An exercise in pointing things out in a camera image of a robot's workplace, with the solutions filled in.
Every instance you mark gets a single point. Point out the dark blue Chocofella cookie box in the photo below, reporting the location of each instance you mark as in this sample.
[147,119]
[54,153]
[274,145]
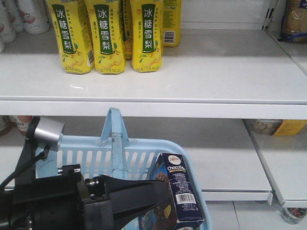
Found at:
[181,211]

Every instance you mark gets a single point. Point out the white pink yogurt bottle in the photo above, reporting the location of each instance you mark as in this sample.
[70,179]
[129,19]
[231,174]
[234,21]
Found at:
[34,16]

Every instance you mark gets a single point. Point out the white store shelving unit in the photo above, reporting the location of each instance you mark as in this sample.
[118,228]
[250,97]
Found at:
[229,66]

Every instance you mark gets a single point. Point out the yellow pear drink bottle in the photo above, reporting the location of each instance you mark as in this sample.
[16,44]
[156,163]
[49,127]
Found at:
[105,22]
[71,24]
[147,26]
[172,22]

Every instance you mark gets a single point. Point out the yellow pear drink bottle rear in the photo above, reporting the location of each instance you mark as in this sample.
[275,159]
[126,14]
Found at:
[172,22]

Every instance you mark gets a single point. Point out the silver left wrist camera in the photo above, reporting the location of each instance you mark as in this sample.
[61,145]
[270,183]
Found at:
[49,133]

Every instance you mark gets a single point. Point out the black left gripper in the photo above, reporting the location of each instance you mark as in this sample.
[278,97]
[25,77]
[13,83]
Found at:
[64,202]

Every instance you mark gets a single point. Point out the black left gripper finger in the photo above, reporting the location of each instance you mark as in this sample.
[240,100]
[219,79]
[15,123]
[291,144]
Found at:
[114,203]

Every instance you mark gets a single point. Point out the round cracker package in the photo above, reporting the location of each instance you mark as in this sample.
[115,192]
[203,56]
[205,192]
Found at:
[294,22]

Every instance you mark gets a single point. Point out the yellow box lower shelf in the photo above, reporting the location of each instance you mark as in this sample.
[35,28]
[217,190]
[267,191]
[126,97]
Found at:
[290,127]

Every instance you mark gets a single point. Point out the yellow pear drink bottle middle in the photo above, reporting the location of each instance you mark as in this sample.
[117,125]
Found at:
[105,22]

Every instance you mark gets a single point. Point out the yellow pear drink bottle left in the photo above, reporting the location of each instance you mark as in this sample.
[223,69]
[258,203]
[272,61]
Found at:
[71,24]

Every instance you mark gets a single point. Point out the yellow pear drink bottle right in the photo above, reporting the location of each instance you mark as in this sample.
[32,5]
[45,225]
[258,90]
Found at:
[147,26]

